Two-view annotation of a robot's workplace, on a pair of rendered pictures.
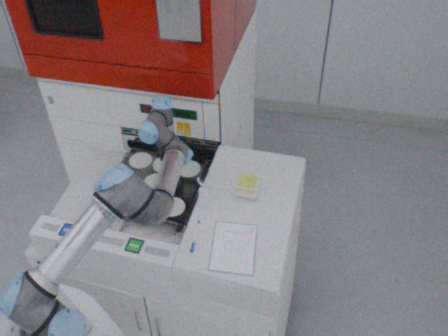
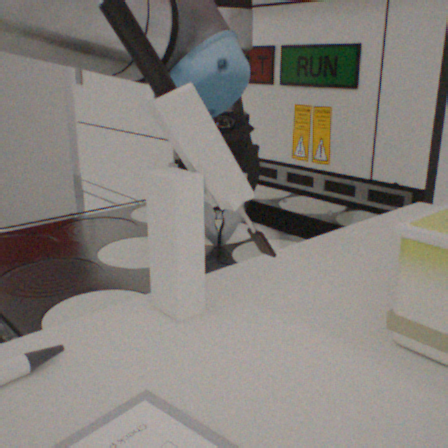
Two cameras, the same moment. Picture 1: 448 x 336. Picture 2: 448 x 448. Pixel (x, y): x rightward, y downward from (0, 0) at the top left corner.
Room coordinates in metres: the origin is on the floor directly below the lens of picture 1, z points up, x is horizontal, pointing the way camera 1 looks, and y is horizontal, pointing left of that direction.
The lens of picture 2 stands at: (1.02, -0.28, 1.11)
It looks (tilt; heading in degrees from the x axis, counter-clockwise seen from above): 18 degrees down; 23
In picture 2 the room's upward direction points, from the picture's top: straight up
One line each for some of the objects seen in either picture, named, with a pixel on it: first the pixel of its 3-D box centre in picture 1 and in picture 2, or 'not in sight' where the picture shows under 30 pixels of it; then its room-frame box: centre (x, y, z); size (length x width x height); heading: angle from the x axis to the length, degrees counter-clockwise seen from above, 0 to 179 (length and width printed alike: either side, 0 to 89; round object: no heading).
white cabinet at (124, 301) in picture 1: (176, 278); not in sight; (1.36, -0.01, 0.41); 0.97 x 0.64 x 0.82; 65
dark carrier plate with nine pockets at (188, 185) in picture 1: (155, 182); (142, 253); (1.49, 0.02, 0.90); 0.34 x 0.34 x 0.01; 65
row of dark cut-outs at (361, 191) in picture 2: (167, 136); (266, 171); (1.69, -0.06, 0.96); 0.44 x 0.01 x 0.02; 65
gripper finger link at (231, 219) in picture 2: not in sight; (230, 203); (1.56, -0.06, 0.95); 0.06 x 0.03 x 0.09; 29
